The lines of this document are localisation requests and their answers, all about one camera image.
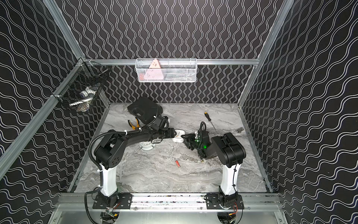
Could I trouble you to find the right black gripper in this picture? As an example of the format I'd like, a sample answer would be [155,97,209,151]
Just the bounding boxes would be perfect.
[181,133,203,151]

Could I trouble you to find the white square alarm clock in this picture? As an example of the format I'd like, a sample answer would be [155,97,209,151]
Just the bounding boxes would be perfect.
[172,129,186,143]

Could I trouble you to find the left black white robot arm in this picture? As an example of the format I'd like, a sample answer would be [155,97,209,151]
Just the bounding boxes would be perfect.
[88,126,177,208]

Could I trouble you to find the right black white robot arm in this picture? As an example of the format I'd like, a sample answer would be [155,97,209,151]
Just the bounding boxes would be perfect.
[180,121,247,210]

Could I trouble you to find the white twin bell alarm clock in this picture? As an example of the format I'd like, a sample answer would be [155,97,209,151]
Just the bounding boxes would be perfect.
[139,141,155,151]

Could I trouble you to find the black yellow screwdriver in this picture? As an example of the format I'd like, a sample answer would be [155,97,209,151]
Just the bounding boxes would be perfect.
[204,112,216,130]

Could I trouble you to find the pink triangular card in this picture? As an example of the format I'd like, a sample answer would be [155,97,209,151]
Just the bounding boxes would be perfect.
[143,59,164,81]

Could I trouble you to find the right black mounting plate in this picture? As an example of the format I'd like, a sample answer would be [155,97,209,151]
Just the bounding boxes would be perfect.
[204,192,244,210]

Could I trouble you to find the black mounting plate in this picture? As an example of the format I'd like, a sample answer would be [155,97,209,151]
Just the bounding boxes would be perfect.
[204,192,244,210]
[92,192,133,210]

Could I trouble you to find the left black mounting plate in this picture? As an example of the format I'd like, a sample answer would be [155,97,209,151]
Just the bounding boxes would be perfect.
[92,192,133,210]

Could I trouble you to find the white items in black basket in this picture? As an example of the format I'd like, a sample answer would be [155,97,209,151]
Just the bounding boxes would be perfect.
[69,86,98,112]

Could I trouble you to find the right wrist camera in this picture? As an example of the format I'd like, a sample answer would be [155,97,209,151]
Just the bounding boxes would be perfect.
[195,129,208,141]

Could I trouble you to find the yellow handled pliers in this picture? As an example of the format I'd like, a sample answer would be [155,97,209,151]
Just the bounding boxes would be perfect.
[127,117,140,130]

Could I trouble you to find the white wire wall basket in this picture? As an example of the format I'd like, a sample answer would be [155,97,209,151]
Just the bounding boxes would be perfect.
[135,58,198,83]

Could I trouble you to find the black wire wall basket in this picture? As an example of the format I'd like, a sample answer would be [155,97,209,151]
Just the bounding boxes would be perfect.
[55,62,110,113]

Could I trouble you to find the aluminium front rail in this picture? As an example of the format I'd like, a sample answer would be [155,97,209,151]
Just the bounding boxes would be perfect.
[56,193,281,212]

